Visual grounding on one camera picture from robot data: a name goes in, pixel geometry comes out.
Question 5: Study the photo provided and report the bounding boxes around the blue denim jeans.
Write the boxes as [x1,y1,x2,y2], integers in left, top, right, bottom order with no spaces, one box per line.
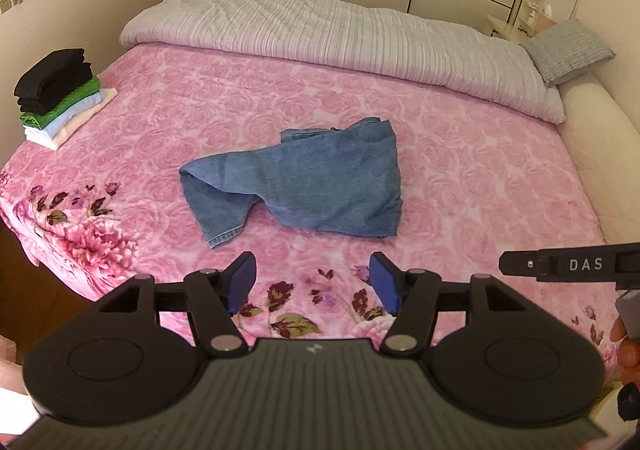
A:
[179,117,402,248]

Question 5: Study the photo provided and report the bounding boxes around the person's right hand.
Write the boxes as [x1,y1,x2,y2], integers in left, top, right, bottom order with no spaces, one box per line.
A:
[610,318,640,386]

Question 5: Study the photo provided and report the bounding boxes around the white bed headboard cushion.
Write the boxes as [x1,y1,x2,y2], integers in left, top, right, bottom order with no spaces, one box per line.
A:
[559,73,639,244]

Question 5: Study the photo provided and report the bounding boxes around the pink floral bed blanket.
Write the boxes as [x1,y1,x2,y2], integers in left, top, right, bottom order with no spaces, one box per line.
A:
[1,44,603,340]

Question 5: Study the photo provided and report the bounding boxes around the grey checkered pillow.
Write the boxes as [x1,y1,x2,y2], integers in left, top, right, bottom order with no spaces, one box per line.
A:
[521,19,615,88]

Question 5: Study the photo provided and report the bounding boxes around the cream folded garment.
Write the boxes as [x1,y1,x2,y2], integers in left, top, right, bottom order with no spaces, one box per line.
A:
[23,88,117,150]

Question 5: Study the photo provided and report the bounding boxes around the light blue folded garment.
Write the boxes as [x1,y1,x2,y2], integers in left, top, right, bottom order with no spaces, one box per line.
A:
[42,91,104,138]

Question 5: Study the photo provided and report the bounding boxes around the green folded garment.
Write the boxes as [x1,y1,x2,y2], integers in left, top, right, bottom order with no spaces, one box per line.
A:
[20,77,101,129]

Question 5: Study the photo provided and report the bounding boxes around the black folded garment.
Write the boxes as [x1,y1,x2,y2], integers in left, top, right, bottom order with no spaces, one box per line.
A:
[14,48,93,115]

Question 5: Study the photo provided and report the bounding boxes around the white dressing table with mirror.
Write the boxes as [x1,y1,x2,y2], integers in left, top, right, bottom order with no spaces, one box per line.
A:
[483,0,579,44]

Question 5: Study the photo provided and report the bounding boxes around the striped grey pink duvet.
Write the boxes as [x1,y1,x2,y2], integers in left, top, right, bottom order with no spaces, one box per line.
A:
[119,0,566,125]

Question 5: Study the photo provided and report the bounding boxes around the wall switch and socket panel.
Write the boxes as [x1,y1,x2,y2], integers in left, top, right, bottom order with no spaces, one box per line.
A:
[0,0,24,14]

